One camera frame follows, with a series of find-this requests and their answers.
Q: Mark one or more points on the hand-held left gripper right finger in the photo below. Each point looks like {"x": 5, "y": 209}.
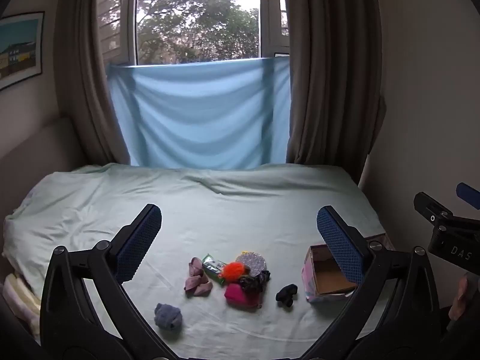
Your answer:
{"x": 339, "y": 247}

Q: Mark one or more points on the magenta leather pouch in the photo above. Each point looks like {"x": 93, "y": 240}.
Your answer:
{"x": 240, "y": 295}

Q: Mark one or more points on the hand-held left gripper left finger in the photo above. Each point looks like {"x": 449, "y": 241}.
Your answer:
{"x": 138, "y": 243}

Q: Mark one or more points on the printed cardboard box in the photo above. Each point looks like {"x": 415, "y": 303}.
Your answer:
{"x": 330, "y": 281}

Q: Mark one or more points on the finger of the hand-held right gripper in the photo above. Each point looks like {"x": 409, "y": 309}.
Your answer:
{"x": 469, "y": 194}
{"x": 427, "y": 204}

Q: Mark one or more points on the blue-grey fluffy sock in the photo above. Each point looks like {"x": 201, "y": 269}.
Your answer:
{"x": 168, "y": 317}

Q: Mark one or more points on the brown curtain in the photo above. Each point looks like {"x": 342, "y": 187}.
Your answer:
{"x": 330, "y": 67}
{"x": 88, "y": 82}

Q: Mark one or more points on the framed wall picture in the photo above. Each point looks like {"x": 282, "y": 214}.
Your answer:
{"x": 18, "y": 48}

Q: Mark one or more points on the green tissue packet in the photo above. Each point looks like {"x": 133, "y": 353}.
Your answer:
{"x": 212, "y": 266}

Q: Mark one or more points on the window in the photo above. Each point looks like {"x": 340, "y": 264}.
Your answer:
{"x": 195, "y": 15}

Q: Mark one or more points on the pink folded socks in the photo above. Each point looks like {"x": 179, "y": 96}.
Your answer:
{"x": 198, "y": 284}

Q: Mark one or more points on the light blue hanging cloth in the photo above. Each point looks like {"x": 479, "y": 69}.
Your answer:
{"x": 198, "y": 116}

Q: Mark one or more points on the black cloth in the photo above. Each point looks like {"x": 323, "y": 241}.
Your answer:
{"x": 287, "y": 294}

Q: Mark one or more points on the round glittery sponge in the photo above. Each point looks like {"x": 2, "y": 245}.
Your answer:
{"x": 252, "y": 262}

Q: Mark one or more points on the dark patterned scrunchie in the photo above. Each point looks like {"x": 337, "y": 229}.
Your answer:
{"x": 252, "y": 283}

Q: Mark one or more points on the orange fluffy pompom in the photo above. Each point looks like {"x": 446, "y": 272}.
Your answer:
{"x": 232, "y": 272}

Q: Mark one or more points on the person's right hand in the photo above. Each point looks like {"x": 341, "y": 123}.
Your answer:
{"x": 460, "y": 296}

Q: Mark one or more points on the white pillows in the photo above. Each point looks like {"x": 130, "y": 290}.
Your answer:
{"x": 20, "y": 300}

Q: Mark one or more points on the beige headboard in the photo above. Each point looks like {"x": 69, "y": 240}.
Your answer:
{"x": 37, "y": 146}

